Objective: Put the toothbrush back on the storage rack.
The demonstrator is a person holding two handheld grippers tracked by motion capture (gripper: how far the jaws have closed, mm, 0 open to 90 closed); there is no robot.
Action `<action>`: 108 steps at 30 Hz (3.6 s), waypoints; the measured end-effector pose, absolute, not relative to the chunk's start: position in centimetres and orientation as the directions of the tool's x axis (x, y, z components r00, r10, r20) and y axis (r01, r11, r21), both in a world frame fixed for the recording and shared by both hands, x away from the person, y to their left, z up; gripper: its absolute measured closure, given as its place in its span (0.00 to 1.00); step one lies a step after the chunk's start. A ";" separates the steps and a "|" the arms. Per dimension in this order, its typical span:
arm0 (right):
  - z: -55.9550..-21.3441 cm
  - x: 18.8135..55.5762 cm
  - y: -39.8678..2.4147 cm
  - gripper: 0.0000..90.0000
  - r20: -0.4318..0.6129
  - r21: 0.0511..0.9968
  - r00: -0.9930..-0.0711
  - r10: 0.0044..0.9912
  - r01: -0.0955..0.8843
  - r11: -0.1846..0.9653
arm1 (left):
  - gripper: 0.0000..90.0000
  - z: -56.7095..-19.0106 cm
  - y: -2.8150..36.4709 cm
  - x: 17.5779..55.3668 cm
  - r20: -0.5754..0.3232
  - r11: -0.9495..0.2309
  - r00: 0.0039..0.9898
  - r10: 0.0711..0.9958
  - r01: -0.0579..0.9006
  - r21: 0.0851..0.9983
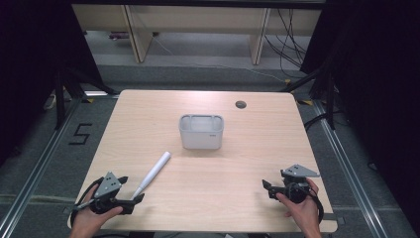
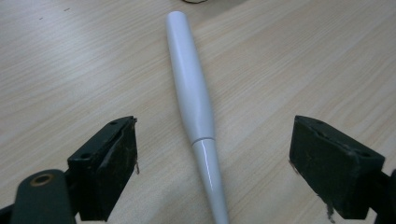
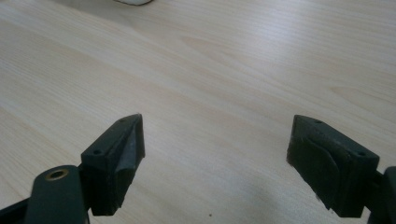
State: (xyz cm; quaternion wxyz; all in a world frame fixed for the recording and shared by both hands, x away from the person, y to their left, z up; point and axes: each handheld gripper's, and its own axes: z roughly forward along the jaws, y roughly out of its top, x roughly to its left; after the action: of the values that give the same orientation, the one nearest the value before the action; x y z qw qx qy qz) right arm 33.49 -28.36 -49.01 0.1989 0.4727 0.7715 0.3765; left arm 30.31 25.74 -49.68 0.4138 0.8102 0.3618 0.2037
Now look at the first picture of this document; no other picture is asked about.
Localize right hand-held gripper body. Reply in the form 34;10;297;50
268;164;321;204

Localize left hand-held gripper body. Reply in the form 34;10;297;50
88;171;137;215

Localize white tube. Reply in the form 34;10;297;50
131;151;172;201

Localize grey plastic holder box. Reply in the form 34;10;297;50
178;113;225;151

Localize person's right hand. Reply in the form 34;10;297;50
275;178;324;238

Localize person's left hand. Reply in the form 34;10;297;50
69;183;124;238

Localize black metal stand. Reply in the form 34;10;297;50
280;64;339;131
53;64;117;131

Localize black curtain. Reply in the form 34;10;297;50
0;0;104;167
299;0;420;229

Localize light wooden desk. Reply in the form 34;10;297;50
71;3;323;65

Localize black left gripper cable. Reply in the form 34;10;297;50
69;176;104;229

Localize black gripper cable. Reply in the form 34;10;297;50
308;193;326;226
69;176;104;229

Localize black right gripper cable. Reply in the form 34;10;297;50
308;193;326;226

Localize aluminium floor rail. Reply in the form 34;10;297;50
0;96;82;233
311;98;391;238

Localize black floor cable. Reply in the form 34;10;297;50
303;110;345;132

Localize hanging black cables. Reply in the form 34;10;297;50
263;8;309;79

